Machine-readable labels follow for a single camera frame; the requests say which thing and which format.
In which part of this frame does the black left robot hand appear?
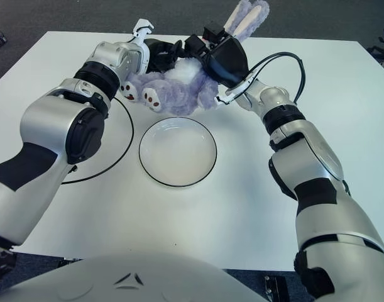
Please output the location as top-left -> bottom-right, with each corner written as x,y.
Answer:
146,38 -> 188,74

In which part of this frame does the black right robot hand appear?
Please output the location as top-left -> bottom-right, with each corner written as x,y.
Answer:
184,21 -> 251,89

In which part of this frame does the purple plush bunny doll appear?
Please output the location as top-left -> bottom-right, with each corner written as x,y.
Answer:
119,0 -> 271,116

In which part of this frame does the white plate black rim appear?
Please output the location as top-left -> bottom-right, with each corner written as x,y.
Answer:
138,116 -> 217,189

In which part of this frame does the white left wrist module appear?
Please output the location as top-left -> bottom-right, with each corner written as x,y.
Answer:
131,18 -> 154,48

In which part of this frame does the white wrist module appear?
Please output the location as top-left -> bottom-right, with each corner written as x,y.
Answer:
214,91 -> 235,106
131,18 -> 154,48

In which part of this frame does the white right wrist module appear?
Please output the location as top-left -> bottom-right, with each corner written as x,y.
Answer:
214,91 -> 235,106

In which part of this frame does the black office chair base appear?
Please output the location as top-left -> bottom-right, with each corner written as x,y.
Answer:
367,25 -> 384,75

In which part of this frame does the silver robot torso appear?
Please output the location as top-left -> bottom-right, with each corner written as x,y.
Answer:
0,250 -> 270,302

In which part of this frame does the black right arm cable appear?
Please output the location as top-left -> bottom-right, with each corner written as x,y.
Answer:
241,52 -> 307,104

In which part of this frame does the black metal bracket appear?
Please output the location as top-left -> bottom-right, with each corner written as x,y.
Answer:
263,276 -> 290,302

